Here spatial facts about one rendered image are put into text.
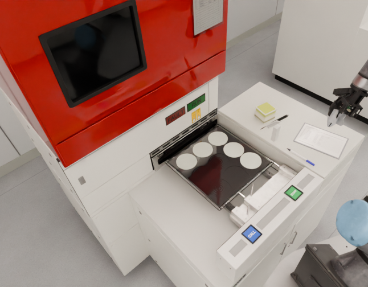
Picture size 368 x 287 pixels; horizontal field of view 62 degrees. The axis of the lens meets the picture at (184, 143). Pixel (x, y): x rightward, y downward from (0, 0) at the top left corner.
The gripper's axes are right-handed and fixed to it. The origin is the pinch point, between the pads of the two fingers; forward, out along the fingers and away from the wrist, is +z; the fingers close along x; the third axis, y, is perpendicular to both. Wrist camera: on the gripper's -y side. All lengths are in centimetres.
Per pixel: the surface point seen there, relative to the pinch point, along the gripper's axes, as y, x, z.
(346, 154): 9.3, 9.7, 7.5
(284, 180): 14.0, -11.9, 26.6
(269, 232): 44, -26, 30
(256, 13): -293, 33, 12
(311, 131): -4.9, -1.5, 8.7
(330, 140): 1.5, 5.1, 7.4
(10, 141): -90, -175, 137
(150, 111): 12, -79, 12
